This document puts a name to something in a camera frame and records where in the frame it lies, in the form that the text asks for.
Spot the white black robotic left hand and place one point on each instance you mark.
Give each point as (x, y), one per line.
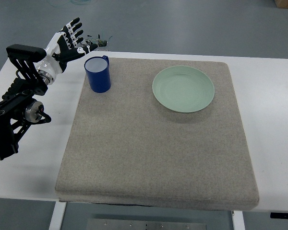
(66, 45)

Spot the blue mug white inside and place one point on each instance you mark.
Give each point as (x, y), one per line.
(97, 72)

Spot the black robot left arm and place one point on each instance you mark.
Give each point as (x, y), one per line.
(18, 108)

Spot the light green plate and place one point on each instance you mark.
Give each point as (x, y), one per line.
(183, 89)

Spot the grey fabric cushion mat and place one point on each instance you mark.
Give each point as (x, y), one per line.
(126, 148)

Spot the cardboard box corner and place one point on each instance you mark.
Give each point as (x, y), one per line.
(283, 4)

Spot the black label under table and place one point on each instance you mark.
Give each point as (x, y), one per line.
(278, 215)

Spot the small electronics wire clutter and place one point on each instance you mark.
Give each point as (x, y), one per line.
(102, 44)

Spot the white table leg frame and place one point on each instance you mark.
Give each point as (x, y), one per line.
(57, 216)

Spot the grey metal base plate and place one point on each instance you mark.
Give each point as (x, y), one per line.
(117, 224)

